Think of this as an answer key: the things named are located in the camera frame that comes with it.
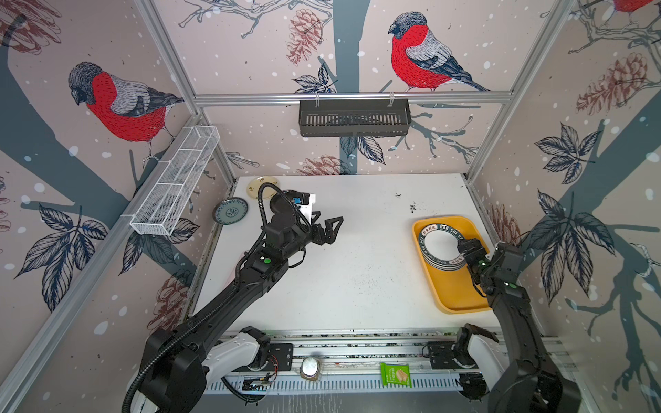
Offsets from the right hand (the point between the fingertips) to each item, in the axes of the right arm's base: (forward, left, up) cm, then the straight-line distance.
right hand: (464, 250), depth 83 cm
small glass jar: (-35, +48, 0) cm, 59 cm away
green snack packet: (-34, +25, -10) cm, 43 cm away
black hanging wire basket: (+53, +35, +18) cm, 66 cm away
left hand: (0, +43, +18) cm, 47 cm away
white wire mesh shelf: (-3, +92, +22) cm, 95 cm away
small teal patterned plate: (+22, +91, -8) cm, 94 cm away
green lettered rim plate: (+6, +5, -7) cm, 11 cm away
